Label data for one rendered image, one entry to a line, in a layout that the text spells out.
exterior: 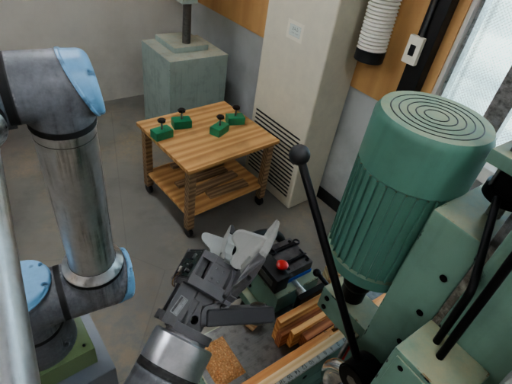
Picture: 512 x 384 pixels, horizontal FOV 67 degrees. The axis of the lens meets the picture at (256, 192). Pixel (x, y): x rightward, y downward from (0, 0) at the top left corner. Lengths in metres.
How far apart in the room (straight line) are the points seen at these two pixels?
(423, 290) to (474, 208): 0.14
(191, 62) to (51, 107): 2.24
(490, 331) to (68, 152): 0.70
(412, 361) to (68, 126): 0.63
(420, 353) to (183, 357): 0.30
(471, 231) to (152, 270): 1.87
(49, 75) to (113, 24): 2.96
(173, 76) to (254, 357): 2.24
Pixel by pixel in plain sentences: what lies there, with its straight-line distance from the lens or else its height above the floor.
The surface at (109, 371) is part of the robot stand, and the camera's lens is 1.34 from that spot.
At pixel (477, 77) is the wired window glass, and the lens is 2.17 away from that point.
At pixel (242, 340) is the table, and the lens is 0.97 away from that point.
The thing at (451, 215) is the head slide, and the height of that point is 1.42.
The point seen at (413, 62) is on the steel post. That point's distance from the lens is 2.10.
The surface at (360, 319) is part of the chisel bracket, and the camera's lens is 0.86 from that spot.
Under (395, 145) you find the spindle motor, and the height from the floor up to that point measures 1.48.
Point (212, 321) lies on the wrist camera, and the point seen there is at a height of 1.24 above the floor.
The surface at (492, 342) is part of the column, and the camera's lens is 0.58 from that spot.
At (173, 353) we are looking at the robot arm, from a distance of 0.56.
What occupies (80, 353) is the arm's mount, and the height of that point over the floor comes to 0.63.
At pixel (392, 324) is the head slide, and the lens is 0.73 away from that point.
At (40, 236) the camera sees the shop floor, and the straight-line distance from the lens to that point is 2.54.
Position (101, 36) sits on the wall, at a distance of 3.64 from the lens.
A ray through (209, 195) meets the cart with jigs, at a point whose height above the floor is 0.20.
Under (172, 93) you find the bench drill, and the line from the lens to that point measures 2.92.
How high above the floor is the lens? 1.74
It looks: 39 degrees down
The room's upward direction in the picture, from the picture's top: 10 degrees clockwise
